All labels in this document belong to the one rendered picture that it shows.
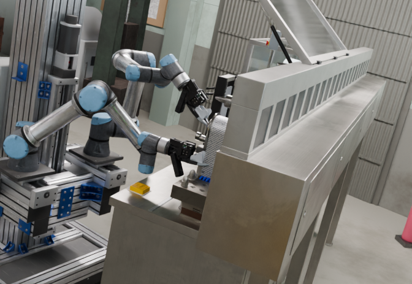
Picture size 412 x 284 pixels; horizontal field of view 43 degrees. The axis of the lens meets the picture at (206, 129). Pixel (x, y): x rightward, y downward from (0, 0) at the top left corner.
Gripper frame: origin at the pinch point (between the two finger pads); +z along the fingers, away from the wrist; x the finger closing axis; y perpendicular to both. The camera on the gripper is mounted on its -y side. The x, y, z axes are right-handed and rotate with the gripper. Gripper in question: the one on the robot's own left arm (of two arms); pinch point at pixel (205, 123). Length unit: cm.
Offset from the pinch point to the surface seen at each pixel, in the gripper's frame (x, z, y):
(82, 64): 362, -194, -258
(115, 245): -30, 23, -56
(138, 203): -26.8, 13.6, -35.9
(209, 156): -4.7, 14.0, -5.0
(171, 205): -17.1, 22.7, -28.2
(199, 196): -24.5, 25.9, -10.0
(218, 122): -3.2, 3.8, 7.0
